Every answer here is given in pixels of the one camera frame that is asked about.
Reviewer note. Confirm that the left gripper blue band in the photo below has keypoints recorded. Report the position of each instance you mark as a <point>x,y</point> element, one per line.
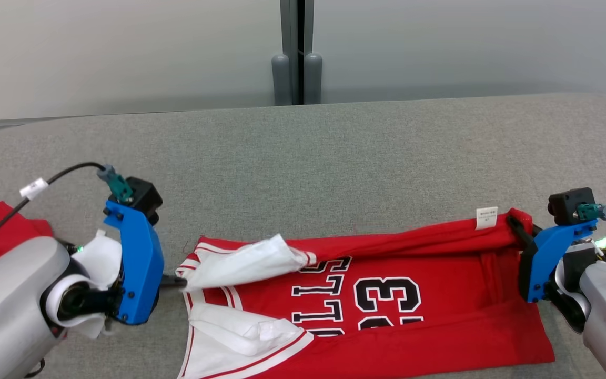
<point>140,273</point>

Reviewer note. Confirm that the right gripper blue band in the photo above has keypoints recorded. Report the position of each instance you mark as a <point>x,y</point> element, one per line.
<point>550,258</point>

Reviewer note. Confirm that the red basketball jersey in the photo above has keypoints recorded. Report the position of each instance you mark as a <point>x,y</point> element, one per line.
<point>440,326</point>

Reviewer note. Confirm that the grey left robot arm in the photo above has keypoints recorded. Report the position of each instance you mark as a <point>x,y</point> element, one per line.
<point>3,305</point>

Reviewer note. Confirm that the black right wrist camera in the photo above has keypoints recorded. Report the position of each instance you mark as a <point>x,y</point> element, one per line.
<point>571,205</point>

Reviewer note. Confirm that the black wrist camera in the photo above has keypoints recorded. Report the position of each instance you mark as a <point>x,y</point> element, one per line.
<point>571,205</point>
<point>145,197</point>

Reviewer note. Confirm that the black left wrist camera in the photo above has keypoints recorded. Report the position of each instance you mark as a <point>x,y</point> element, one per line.
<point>145,197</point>

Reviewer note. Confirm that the grey cylinder post foot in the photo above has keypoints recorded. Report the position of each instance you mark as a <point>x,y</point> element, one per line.
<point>312,79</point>
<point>281,79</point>

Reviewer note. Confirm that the grey partition post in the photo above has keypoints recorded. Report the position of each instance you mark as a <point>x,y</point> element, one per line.
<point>309,26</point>
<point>288,26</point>

